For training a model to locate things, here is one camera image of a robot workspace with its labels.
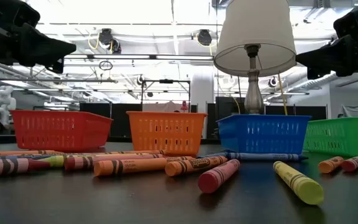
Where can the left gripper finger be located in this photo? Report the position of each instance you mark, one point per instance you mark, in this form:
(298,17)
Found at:
(45,48)
(58,67)

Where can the pink-red plastic basket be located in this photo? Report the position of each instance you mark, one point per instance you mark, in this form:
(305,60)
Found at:
(61,129)

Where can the orange plastic basket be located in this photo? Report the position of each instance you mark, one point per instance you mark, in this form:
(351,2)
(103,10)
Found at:
(166,132)

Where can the grey cloth cover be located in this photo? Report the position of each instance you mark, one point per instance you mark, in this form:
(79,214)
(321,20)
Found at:
(353,110)

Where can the white robot figure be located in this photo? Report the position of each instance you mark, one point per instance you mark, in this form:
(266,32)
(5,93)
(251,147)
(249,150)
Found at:
(2,104)

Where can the green plastic basket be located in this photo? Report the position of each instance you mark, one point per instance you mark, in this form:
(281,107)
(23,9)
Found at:
(343,137)

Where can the white shade table lamp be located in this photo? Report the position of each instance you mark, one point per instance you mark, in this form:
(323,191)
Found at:
(255,28)

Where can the blue plastic basket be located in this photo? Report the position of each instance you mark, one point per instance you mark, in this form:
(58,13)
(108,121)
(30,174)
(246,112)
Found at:
(263,133)

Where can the long ceiling light bar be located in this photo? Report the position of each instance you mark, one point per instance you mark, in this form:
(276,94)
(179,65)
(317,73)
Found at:
(154,57)

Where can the white round column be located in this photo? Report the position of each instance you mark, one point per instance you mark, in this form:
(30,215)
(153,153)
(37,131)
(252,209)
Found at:
(202,90)

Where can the pink hanging object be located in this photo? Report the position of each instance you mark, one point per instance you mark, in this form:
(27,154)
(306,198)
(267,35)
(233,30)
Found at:
(184,106)

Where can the black metal rig frame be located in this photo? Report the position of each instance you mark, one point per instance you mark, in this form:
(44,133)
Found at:
(166,81)

